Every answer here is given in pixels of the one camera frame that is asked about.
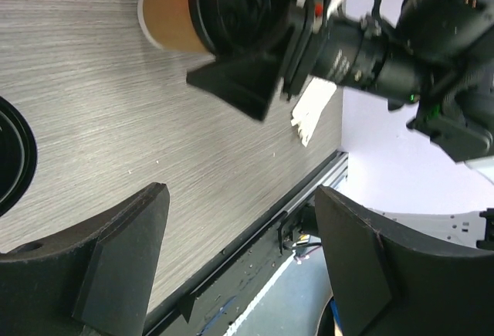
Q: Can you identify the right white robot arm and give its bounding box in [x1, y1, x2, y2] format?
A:
[187, 0, 493, 180]

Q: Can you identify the brown paper coffee cup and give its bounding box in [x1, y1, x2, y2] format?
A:
[137, 0, 208, 53]

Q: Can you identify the white wrapped straws pile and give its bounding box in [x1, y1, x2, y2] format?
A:
[290, 78, 337, 148]

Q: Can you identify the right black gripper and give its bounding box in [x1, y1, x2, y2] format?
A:
[186, 0, 390, 121]

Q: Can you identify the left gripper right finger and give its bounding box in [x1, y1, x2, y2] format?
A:
[315, 187, 493, 335]

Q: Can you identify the black plastic cup lid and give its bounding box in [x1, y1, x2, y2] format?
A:
[188, 0, 271, 56]

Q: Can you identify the stack of black lids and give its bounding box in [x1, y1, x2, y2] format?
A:
[1, 97, 38, 216]

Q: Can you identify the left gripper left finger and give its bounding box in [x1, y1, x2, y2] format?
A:
[1, 182, 170, 335]

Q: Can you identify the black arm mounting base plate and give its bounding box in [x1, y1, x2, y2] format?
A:
[144, 197, 313, 335]

